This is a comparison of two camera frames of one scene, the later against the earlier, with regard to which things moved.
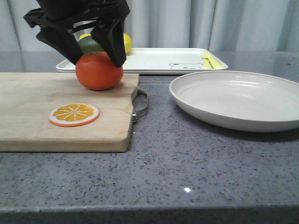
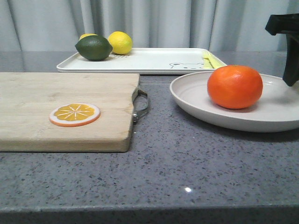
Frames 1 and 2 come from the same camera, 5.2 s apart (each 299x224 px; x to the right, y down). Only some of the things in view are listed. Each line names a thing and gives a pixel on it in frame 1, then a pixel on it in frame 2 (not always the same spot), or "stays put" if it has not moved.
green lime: [89, 45] stays put
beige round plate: [244, 101] stays put
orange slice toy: [73, 115] stays put
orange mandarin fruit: [96, 71] to [235, 87]
